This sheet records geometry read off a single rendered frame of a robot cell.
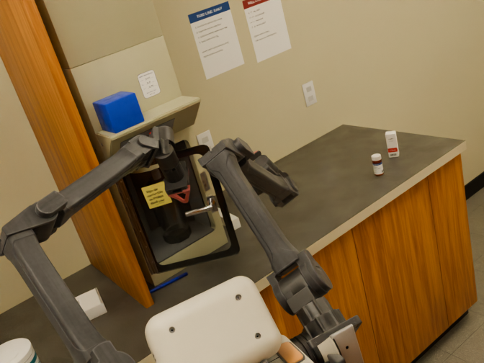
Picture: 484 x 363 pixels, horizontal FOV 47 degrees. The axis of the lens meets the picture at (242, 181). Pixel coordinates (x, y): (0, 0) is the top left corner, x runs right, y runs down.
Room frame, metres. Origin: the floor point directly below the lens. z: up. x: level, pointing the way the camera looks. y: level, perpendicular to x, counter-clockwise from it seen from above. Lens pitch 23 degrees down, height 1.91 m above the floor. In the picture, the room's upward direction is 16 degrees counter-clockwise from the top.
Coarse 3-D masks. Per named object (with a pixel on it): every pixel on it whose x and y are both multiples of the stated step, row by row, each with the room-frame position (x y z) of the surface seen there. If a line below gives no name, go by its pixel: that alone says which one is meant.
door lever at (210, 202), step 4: (208, 200) 1.61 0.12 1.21; (212, 200) 1.61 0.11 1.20; (208, 204) 1.61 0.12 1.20; (212, 204) 1.61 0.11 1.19; (196, 208) 1.58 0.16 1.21; (200, 208) 1.57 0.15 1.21; (204, 208) 1.57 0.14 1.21; (208, 208) 1.57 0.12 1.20; (212, 208) 1.57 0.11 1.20; (188, 212) 1.57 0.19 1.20; (192, 212) 1.57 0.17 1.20; (196, 212) 1.57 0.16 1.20; (200, 212) 1.57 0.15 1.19; (188, 216) 1.57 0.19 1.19
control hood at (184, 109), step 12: (156, 108) 1.73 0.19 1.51; (168, 108) 1.69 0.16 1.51; (180, 108) 1.67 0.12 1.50; (192, 108) 1.71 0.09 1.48; (156, 120) 1.63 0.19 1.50; (168, 120) 1.67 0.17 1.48; (180, 120) 1.71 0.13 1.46; (192, 120) 1.76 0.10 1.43; (108, 132) 1.61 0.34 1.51; (120, 132) 1.57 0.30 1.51; (132, 132) 1.58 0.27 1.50; (108, 144) 1.58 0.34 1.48; (108, 156) 1.61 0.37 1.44
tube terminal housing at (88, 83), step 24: (144, 48) 1.77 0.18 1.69; (72, 72) 1.65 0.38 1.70; (96, 72) 1.68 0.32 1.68; (120, 72) 1.72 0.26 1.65; (168, 72) 1.80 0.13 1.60; (72, 96) 1.71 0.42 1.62; (96, 96) 1.67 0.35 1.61; (168, 96) 1.78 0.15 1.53; (96, 120) 1.65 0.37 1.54; (96, 144) 1.67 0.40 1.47; (192, 144) 1.80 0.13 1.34; (120, 216) 1.70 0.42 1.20; (144, 264) 1.66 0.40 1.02
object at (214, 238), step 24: (144, 168) 1.63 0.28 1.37; (192, 168) 1.62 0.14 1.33; (192, 192) 1.62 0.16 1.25; (216, 192) 1.61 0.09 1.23; (144, 216) 1.63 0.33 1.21; (168, 216) 1.63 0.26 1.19; (192, 216) 1.62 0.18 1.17; (216, 216) 1.61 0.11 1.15; (168, 240) 1.63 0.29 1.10; (192, 240) 1.62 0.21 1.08; (216, 240) 1.62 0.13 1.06; (168, 264) 1.63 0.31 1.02; (192, 264) 1.63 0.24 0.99
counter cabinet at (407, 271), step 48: (432, 192) 2.00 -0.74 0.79; (336, 240) 1.72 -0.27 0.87; (384, 240) 1.84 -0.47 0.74; (432, 240) 1.98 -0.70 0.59; (336, 288) 1.69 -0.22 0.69; (384, 288) 1.81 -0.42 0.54; (432, 288) 1.95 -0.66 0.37; (288, 336) 1.56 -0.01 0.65; (384, 336) 1.79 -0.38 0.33; (432, 336) 1.93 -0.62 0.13
